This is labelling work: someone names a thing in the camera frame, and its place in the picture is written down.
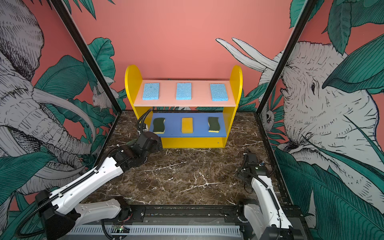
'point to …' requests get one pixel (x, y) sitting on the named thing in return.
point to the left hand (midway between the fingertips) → (153, 138)
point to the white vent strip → (157, 230)
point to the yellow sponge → (187, 125)
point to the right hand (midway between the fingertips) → (245, 176)
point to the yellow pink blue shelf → (186, 114)
